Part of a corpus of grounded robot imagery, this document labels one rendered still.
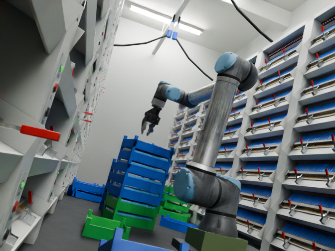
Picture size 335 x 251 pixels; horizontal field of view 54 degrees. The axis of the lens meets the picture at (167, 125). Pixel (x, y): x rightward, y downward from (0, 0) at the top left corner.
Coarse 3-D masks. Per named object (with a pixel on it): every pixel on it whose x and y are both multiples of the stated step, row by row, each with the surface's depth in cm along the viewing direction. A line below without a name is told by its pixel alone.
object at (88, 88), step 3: (96, 54) 132; (96, 57) 132; (90, 75) 144; (90, 78) 150; (90, 81) 156; (87, 84) 153; (90, 84) 163; (87, 87) 159; (90, 87) 170; (93, 87) 190; (87, 90) 166; (90, 90) 190; (84, 93) 187; (87, 93) 173; (90, 93) 190; (87, 96) 182
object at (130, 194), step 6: (114, 186) 215; (114, 192) 212; (120, 192) 205; (126, 192) 207; (132, 192) 209; (138, 192) 211; (126, 198) 207; (132, 198) 209; (138, 198) 211; (144, 198) 213; (150, 198) 215; (156, 198) 217; (156, 204) 217
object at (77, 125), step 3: (81, 102) 129; (81, 105) 128; (78, 108) 128; (75, 120) 141; (78, 120) 153; (81, 120) 187; (75, 123) 149; (78, 123) 162; (81, 123) 186; (75, 126) 159; (78, 126) 174; (75, 129) 169; (75, 132) 180
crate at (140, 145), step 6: (126, 138) 227; (126, 144) 220; (132, 144) 212; (138, 144) 212; (144, 144) 214; (150, 144) 216; (138, 150) 225; (144, 150) 214; (150, 150) 216; (156, 150) 218; (162, 150) 221; (168, 150) 223; (162, 156) 222; (168, 156) 223
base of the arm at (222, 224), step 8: (208, 216) 156; (216, 216) 154; (224, 216) 153; (232, 216) 155; (200, 224) 157; (208, 224) 153; (216, 224) 152; (224, 224) 152; (232, 224) 153; (216, 232) 150; (224, 232) 150; (232, 232) 151
